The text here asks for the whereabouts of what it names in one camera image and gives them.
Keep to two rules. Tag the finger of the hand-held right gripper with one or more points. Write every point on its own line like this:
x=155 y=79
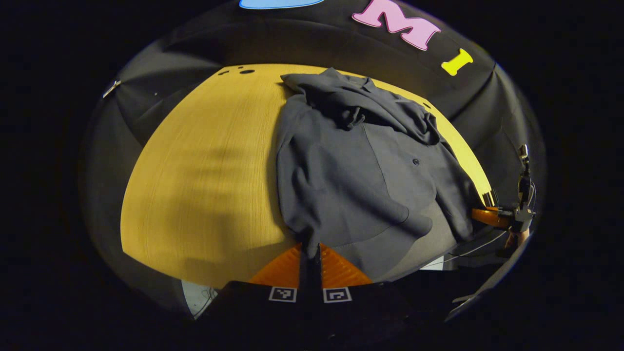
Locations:
x=487 y=217

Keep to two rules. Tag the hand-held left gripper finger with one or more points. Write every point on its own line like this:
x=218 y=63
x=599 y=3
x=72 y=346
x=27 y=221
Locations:
x=304 y=278
x=317 y=278

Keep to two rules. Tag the grey button shirt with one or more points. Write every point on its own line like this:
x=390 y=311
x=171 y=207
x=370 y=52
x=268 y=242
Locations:
x=351 y=185

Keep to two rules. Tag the black backdrop cloth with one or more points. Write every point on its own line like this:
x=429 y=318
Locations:
x=273 y=44

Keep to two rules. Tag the white backdrop clip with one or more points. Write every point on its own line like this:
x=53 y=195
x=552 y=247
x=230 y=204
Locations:
x=111 y=88

